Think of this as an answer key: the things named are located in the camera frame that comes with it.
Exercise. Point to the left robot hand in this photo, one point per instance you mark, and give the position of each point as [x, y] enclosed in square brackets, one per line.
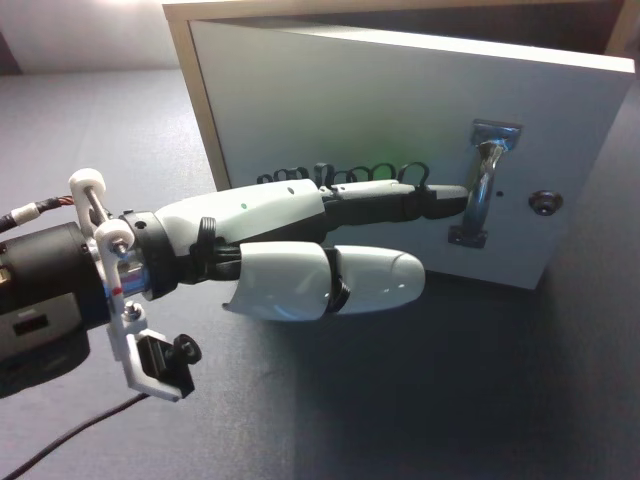
[260, 210]

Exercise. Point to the white cabinet door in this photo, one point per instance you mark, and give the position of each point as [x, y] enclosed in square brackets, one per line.
[350, 100]

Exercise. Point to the wooden cabinet body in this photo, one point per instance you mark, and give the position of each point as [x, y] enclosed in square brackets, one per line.
[184, 50]

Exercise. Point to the round metal keyhole lock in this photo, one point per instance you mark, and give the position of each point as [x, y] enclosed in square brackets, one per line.
[546, 202]

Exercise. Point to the grey table cloth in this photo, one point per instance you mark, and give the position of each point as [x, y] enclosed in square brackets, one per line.
[400, 400]

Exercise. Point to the black wrist camera white bracket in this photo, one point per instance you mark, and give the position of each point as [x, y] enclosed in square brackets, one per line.
[155, 360]

